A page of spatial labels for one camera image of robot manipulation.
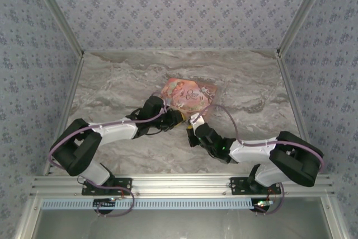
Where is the white slotted cable duct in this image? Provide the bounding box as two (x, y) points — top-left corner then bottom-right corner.
(41, 198), (260, 210)

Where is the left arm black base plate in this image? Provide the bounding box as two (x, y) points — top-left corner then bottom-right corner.
(81, 177), (133, 196)

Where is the grey metal shelf panel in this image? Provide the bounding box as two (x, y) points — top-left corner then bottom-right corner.
(35, 208), (334, 239)

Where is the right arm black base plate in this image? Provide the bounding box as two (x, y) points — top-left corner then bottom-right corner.
(229, 177), (282, 195)

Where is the pink decorated tin box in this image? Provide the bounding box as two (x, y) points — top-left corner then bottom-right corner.
(158, 77), (219, 117)

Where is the aluminium frame leg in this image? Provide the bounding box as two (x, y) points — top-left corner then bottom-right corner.
(318, 196), (350, 239)
(15, 196), (43, 239)

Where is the aluminium side rail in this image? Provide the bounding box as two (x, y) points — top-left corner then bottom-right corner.
(276, 51), (322, 175)
(42, 53), (86, 177)

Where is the aluminium front rail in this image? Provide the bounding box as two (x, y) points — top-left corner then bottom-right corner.
(30, 174), (336, 198)

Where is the small controller board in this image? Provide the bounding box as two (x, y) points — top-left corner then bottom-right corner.
(252, 199), (274, 212)
(93, 197), (117, 214)

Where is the aluminium frame post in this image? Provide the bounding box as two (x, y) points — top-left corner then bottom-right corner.
(29, 0), (86, 57)
(276, 0), (336, 56)

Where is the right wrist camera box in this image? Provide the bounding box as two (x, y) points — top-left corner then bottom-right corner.
(187, 112), (207, 128)

